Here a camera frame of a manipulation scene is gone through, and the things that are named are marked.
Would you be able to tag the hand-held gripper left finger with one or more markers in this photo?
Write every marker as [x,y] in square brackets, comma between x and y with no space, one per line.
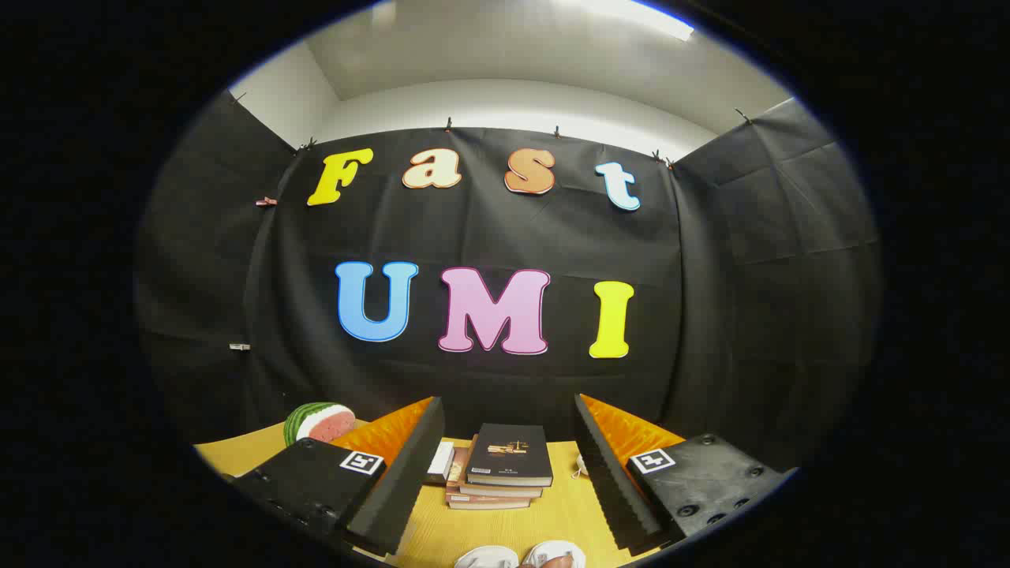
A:
[406,473]

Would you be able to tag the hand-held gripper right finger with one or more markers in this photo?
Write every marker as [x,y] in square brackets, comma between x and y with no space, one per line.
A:
[611,481]

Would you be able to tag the white canvas shoe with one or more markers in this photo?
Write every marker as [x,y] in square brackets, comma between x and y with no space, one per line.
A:
[485,558]
[556,551]

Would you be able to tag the white book with portrait cover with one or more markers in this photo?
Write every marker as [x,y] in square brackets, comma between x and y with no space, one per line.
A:
[440,461]

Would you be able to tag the watermelon slice toy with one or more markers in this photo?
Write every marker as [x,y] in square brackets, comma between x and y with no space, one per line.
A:
[319,424]

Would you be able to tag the black hardcover book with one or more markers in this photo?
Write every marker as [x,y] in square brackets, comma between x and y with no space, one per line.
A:
[509,454]

